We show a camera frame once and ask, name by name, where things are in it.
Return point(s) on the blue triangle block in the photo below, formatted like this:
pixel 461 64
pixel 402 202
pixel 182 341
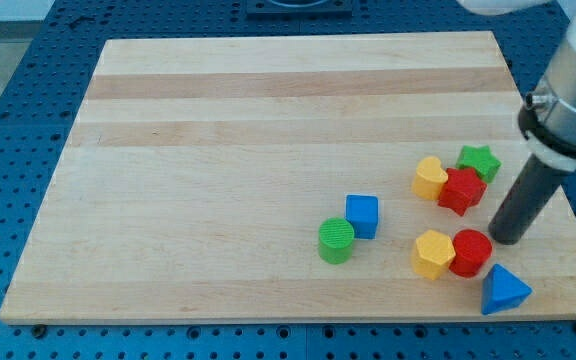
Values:
pixel 502 290

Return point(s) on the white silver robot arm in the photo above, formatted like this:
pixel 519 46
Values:
pixel 547 120

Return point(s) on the yellow hexagon block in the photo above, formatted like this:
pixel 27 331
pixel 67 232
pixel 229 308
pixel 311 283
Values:
pixel 432 254

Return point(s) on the light wooden board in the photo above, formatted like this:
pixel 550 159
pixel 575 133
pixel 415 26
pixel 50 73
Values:
pixel 198 171

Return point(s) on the green cylinder block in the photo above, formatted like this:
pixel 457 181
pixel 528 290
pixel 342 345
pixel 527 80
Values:
pixel 335 242

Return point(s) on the blue cube block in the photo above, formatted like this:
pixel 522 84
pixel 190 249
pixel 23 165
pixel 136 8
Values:
pixel 362 212

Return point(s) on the yellow heart block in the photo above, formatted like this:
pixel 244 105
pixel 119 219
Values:
pixel 429 179

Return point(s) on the red star block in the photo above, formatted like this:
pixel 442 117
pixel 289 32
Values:
pixel 463 190

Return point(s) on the green star block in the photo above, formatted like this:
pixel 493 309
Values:
pixel 481 160

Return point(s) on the red cylinder block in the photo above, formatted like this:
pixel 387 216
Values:
pixel 473 249

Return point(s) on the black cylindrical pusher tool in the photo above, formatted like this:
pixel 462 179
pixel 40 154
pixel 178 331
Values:
pixel 529 194

